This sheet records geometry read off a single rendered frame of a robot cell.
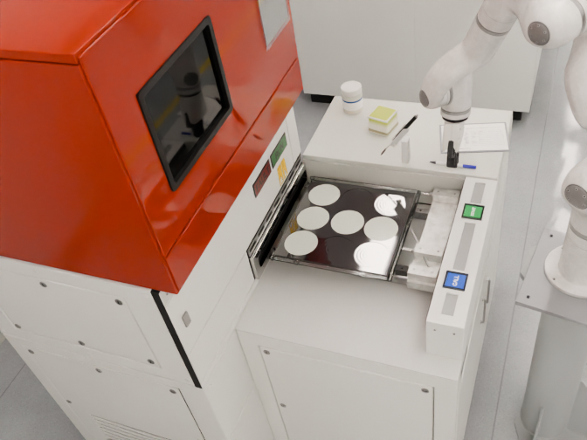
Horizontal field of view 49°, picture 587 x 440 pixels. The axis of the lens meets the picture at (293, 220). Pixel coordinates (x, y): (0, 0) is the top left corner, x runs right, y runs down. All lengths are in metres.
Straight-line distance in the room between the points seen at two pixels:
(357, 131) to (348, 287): 0.58
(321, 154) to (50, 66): 1.17
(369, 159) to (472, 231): 0.43
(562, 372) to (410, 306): 0.59
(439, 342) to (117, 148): 0.94
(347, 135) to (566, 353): 0.96
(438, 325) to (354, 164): 0.67
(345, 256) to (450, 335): 0.40
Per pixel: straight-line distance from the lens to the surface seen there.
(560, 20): 1.46
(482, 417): 2.59
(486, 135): 2.14
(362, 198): 2.02
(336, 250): 1.87
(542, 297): 1.86
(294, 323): 1.82
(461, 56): 1.75
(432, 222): 1.96
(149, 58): 1.23
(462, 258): 1.76
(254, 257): 1.85
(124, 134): 1.18
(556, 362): 2.16
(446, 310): 1.65
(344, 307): 1.84
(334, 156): 2.09
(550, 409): 2.39
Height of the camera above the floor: 2.27
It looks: 44 degrees down
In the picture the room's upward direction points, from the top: 12 degrees counter-clockwise
